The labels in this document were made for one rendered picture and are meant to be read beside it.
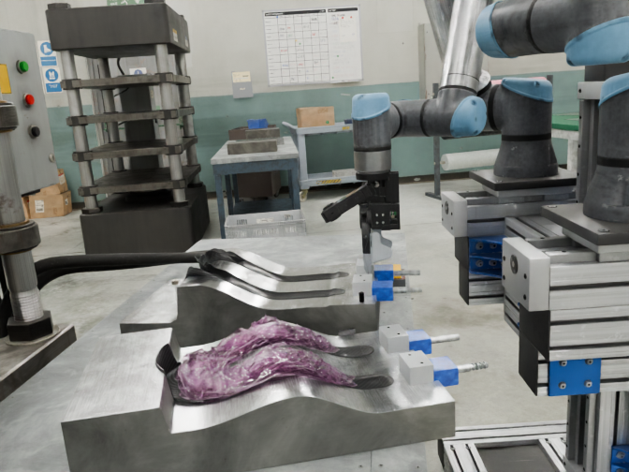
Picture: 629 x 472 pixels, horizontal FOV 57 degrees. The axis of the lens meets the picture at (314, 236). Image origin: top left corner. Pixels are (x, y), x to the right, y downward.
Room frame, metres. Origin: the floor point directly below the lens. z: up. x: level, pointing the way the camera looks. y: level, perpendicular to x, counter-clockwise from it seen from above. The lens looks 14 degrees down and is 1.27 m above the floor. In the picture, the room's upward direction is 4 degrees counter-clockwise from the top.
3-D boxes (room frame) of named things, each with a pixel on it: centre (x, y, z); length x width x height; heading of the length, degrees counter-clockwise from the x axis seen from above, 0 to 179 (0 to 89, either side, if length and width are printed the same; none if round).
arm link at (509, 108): (1.45, -0.53, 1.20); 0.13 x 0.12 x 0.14; 49
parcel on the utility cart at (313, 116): (7.14, -0.11, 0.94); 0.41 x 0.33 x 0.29; 101
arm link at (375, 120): (1.18, -0.13, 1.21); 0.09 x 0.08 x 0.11; 139
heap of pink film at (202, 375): (0.81, 0.09, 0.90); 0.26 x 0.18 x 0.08; 99
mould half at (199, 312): (1.16, 0.13, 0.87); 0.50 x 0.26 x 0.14; 82
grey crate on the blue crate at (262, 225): (4.38, 0.37, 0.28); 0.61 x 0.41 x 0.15; 93
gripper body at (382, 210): (1.17, -0.13, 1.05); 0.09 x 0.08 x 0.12; 82
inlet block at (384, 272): (1.17, -0.15, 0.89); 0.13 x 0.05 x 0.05; 82
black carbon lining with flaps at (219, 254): (1.15, 0.11, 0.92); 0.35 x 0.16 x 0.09; 82
